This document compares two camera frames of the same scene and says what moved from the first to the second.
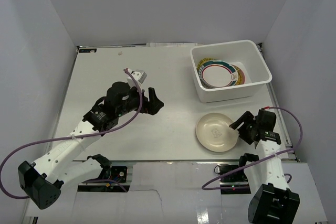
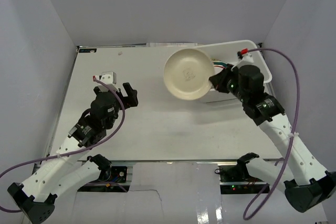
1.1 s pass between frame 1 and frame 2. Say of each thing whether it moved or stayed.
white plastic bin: stayed
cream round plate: moved
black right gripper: moved
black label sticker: stayed
